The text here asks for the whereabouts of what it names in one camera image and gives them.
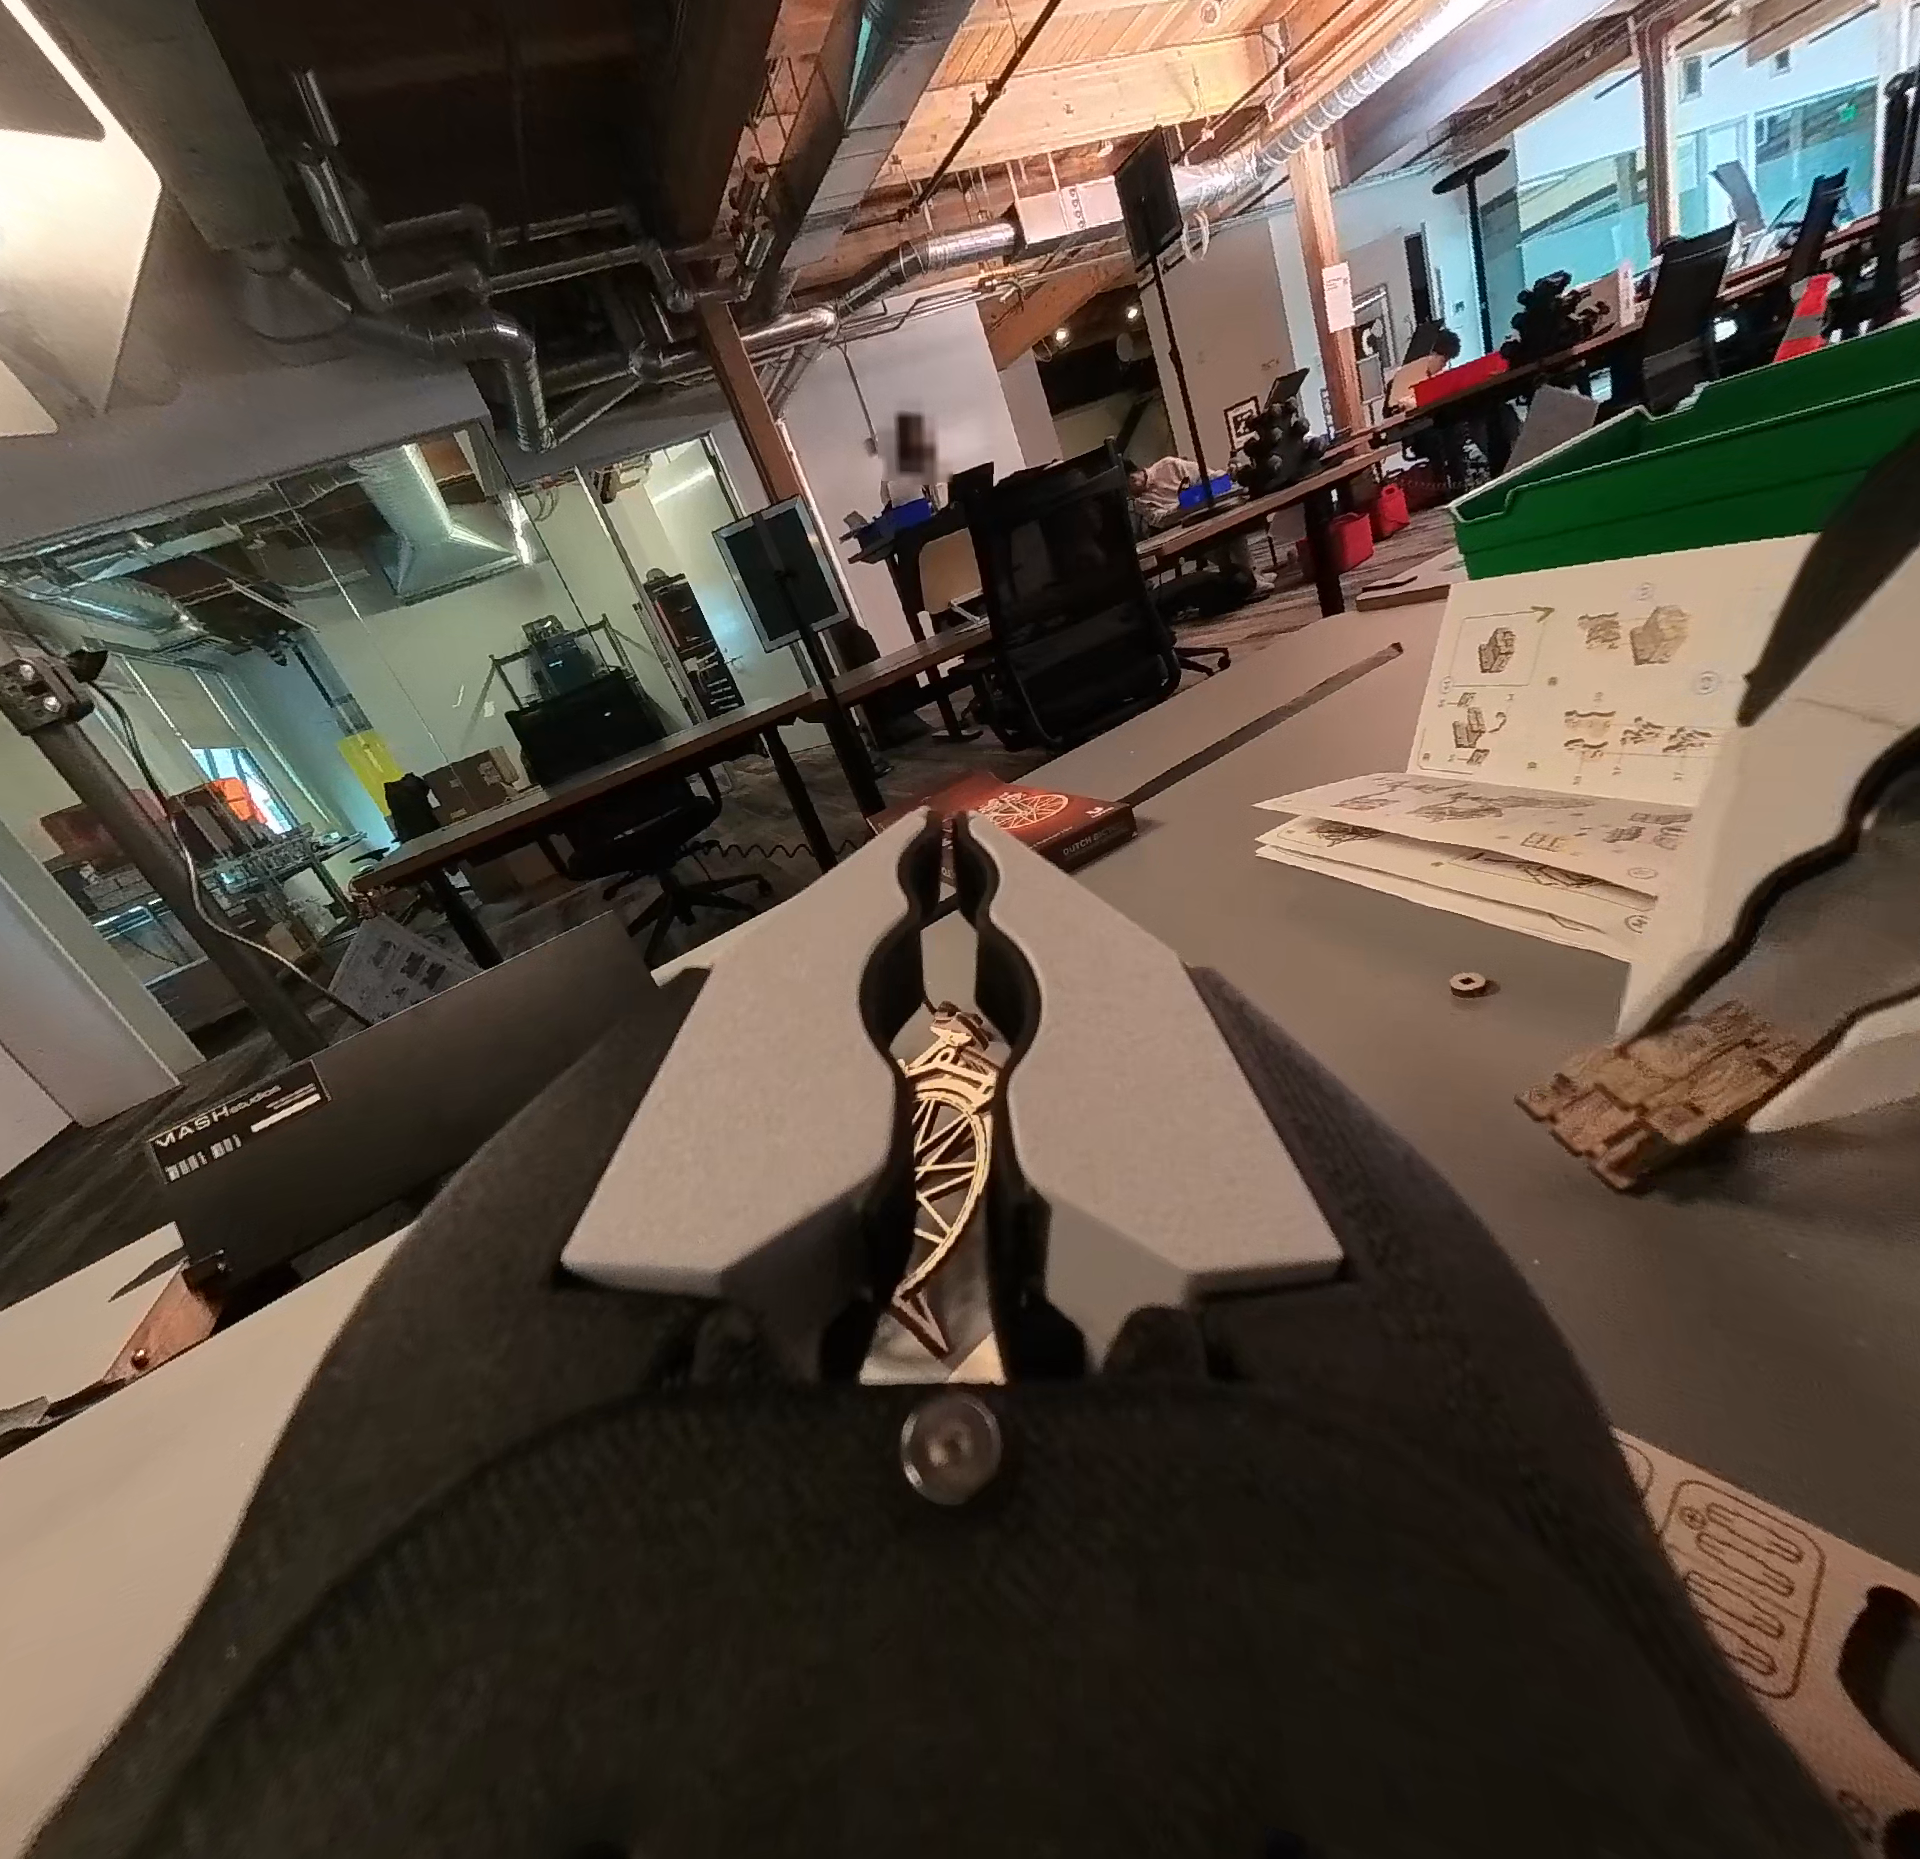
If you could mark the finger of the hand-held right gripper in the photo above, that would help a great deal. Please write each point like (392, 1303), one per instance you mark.
(1861, 1064)
(1771, 809)

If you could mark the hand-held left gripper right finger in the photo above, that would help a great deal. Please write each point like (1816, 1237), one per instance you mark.
(1172, 1137)

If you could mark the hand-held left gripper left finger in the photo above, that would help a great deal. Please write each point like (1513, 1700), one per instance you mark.
(750, 1125)

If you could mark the curved laser-cut wooden piece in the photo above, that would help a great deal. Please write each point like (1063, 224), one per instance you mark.
(948, 1052)

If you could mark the wooden puzzle block assembly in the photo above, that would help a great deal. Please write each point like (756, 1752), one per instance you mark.
(1650, 1102)

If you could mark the paper instruction booklet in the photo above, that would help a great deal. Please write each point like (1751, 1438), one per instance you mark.
(1576, 688)

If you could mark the green plastic bin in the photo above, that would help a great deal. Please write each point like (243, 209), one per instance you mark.
(1650, 531)

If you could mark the black box with white label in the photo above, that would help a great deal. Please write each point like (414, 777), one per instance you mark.
(449, 1050)

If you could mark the dark red product box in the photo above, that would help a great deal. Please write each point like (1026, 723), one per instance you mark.
(1051, 823)

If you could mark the printed paper sheet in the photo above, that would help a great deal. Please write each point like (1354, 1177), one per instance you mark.
(405, 967)

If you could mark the dark wooden desk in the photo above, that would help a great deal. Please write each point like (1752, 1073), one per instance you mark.
(750, 722)

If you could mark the black padded office chair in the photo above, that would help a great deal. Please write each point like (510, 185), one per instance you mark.
(600, 748)

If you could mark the flat cardboard piece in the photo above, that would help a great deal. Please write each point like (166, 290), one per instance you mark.
(1409, 588)

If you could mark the grey board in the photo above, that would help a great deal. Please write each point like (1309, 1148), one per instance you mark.
(1559, 421)

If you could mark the red plastic bin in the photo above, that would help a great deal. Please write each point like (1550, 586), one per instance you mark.
(1383, 509)
(1462, 380)

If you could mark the storage shelf with equipment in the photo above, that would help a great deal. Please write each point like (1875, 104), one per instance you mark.
(556, 666)

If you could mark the black high-back chair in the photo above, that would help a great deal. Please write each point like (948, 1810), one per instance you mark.
(1688, 315)

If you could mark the yellow panel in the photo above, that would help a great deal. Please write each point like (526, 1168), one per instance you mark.
(369, 780)

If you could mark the display screen on stand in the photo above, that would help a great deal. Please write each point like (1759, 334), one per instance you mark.
(780, 570)

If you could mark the black mesh office chair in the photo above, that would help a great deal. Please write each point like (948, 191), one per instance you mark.
(1074, 584)

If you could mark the long dark desk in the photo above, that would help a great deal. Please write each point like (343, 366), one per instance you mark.
(1306, 487)

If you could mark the blue plastic bin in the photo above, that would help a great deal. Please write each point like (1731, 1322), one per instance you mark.
(1208, 494)

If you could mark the wooden sheet with slotted cut-outs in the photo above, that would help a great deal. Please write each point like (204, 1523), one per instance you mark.
(1838, 1740)

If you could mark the black tripod pole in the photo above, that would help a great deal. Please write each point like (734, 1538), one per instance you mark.
(135, 840)

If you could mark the hanging black monitor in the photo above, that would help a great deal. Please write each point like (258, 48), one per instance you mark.
(1148, 201)

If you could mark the white light panel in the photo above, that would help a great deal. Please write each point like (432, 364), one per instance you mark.
(60, 239)

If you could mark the silver ventilation duct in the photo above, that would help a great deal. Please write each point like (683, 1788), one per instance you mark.
(886, 58)
(497, 358)

